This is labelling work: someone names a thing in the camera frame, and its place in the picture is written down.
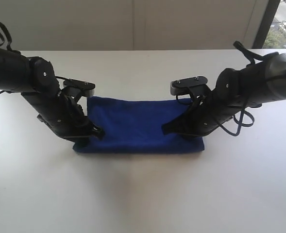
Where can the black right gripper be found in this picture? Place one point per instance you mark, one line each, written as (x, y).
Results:
(213, 112)

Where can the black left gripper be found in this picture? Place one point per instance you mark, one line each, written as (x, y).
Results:
(64, 117)

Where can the blue towel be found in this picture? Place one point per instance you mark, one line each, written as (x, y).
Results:
(135, 127)

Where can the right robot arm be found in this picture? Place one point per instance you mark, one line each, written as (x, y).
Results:
(235, 91)

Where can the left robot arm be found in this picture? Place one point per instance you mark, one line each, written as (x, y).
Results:
(19, 74)

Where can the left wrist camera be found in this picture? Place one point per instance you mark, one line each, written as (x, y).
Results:
(77, 89)

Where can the dark window frame post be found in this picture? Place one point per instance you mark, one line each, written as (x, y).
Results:
(265, 24)

